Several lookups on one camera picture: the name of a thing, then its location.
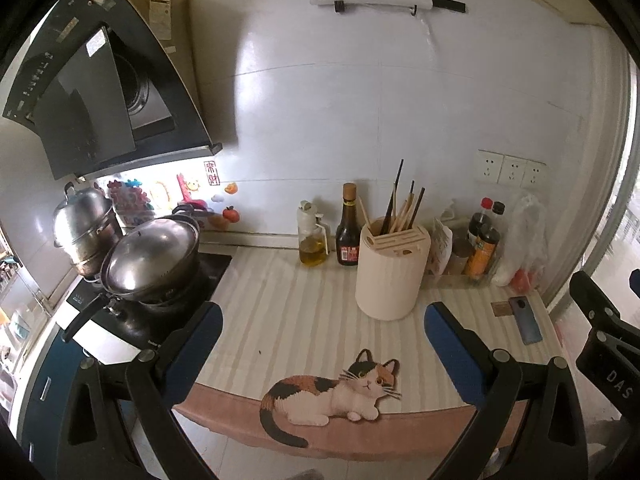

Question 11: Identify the red plastic bag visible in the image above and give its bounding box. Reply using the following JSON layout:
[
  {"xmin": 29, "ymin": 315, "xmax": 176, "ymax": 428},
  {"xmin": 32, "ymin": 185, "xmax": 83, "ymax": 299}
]
[{"xmin": 509, "ymin": 269, "xmax": 544, "ymax": 295}]

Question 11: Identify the steel steamer pot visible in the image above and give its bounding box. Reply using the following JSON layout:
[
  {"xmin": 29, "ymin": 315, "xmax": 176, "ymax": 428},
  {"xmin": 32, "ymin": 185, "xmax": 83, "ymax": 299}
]
[{"xmin": 53, "ymin": 182, "xmax": 124, "ymax": 278}]

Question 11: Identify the orange label bottle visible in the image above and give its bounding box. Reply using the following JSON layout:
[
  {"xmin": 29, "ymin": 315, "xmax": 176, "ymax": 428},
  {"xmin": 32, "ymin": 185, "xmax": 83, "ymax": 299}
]
[{"xmin": 464, "ymin": 226, "xmax": 501, "ymax": 280}]

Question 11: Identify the light wooden chopstick silver band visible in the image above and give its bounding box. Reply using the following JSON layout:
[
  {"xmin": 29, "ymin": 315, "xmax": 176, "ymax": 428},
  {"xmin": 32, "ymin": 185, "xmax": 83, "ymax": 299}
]
[{"xmin": 357, "ymin": 195, "xmax": 371, "ymax": 229}]

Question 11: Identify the white wall socket panel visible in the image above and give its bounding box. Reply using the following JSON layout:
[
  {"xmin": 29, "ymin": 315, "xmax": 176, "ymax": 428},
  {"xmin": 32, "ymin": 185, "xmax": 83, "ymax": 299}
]
[{"xmin": 474, "ymin": 150, "xmax": 548, "ymax": 190}]

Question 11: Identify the black gas stove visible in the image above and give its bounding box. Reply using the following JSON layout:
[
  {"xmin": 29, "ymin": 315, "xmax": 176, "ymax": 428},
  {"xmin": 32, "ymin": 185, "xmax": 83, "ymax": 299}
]
[{"xmin": 53, "ymin": 252, "xmax": 232, "ymax": 365}]

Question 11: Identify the white cylindrical utensil holder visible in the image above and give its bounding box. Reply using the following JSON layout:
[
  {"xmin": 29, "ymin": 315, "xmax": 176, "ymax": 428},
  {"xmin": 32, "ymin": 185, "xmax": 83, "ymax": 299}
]
[{"xmin": 355, "ymin": 218, "xmax": 431, "ymax": 321}]

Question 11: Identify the clear condiment organizer bin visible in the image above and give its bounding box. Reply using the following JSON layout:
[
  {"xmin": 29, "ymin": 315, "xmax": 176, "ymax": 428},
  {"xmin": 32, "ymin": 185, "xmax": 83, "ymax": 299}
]
[{"xmin": 426, "ymin": 219, "xmax": 498, "ymax": 282}]

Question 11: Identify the dark brown chopstick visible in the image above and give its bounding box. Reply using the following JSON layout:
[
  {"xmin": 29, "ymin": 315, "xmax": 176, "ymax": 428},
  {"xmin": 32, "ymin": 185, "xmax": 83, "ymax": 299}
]
[
  {"xmin": 406, "ymin": 188, "xmax": 425, "ymax": 230},
  {"xmin": 380, "ymin": 159, "xmax": 405, "ymax": 235}
]

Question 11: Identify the glass oil bottle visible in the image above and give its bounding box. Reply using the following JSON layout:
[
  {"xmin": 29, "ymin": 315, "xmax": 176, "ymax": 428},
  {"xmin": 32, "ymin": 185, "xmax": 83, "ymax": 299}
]
[{"xmin": 297, "ymin": 200, "xmax": 330, "ymax": 266}]

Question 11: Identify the steel wok with lid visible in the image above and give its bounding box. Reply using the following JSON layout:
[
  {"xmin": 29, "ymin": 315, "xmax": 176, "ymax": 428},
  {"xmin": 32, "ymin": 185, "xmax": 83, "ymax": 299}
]
[{"xmin": 62, "ymin": 211, "xmax": 200, "ymax": 341}]

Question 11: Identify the blue smartphone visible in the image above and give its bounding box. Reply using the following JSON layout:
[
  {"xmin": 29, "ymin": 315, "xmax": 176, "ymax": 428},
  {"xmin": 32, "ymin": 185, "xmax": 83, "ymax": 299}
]
[{"xmin": 508, "ymin": 296, "xmax": 542, "ymax": 346}]

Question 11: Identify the white plastic bag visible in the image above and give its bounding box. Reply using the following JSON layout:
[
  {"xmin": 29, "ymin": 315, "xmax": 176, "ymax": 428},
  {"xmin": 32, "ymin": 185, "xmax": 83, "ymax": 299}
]
[{"xmin": 491, "ymin": 191, "xmax": 548, "ymax": 287}]

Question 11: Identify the striped cat placemat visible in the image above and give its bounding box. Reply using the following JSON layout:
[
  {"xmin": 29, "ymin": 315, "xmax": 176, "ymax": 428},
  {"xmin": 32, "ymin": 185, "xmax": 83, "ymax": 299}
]
[{"xmin": 171, "ymin": 246, "xmax": 569, "ymax": 463}]

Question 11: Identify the cardboard duct cover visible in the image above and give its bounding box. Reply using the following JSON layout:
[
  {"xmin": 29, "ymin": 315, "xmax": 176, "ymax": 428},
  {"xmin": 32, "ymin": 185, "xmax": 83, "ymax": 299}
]
[{"xmin": 117, "ymin": 0, "xmax": 202, "ymax": 111}]

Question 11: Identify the black range hood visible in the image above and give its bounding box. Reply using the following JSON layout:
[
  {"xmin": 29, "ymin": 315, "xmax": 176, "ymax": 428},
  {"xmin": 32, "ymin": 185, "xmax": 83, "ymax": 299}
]
[{"xmin": 3, "ymin": 0, "xmax": 221, "ymax": 179}]

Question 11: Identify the red cap dark bottle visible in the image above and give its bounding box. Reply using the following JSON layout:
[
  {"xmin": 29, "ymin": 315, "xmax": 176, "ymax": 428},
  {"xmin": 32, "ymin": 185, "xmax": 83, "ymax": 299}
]
[{"xmin": 466, "ymin": 197, "xmax": 494, "ymax": 247}]

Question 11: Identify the dark soy sauce bottle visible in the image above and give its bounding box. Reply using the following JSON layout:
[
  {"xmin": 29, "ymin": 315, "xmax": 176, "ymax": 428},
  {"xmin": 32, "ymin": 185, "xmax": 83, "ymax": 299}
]
[{"xmin": 335, "ymin": 182, "xmax": 361, "ymax": 266}]

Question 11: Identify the tomato wall sticker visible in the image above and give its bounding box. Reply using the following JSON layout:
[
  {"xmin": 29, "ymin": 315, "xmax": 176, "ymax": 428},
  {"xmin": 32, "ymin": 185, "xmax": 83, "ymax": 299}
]
[{"xmin": 222, "ymin": 206, "xmax": 241, "ymax": 223}]

